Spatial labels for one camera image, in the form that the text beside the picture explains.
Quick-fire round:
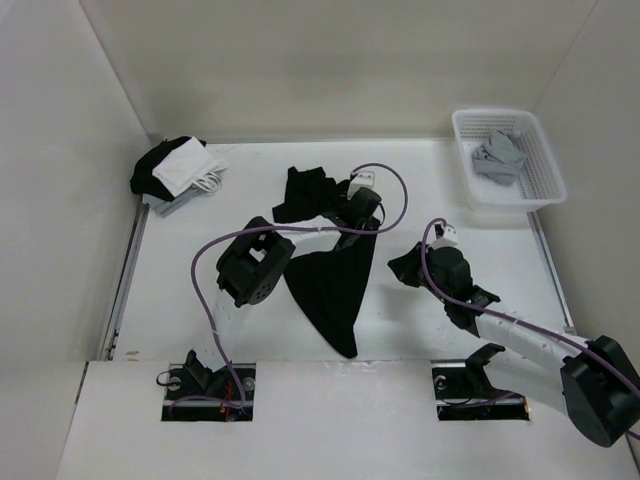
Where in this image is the folded white tank top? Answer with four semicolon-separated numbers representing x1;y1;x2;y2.
152;137;228;197

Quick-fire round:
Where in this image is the folded black tank top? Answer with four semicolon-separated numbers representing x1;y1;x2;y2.
130;136;190;202

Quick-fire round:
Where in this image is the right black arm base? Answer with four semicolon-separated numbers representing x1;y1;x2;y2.
431;343;530;421

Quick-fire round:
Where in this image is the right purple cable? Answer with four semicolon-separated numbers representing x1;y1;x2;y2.
423;217;640;441

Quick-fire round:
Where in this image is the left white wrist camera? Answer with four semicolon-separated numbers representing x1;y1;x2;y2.
346;170;375;200

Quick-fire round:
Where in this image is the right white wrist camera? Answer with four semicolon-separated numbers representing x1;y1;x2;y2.
430;223;458;250

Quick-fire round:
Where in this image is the purple cable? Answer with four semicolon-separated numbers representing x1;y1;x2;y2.
192;163;409;409
423;217;640;441

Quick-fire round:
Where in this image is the black tank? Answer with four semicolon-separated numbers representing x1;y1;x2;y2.
272;167;376;359
130;136;190;202

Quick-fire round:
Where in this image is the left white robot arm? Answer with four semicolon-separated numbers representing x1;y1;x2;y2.
189;188;381;399

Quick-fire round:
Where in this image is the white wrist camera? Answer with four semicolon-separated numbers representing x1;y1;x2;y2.
430;223;458;250
346;170;375;200

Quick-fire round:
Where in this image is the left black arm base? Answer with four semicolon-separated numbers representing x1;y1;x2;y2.
155;350;257;423

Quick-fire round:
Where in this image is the white plastic basket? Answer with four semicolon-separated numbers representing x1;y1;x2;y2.
451;108;567;214

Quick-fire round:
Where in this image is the folded grey tank top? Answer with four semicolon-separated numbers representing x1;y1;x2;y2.
142;185;204;218

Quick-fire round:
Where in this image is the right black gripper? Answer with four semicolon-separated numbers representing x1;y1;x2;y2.
387;241;451;304

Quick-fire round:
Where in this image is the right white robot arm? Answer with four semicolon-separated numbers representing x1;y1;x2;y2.
387;244;639;448

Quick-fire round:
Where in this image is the grey tank top in basket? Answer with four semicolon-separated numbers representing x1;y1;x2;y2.
472;129;528;187

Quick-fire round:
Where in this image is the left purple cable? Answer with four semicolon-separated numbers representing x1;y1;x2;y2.
192;163;409;409

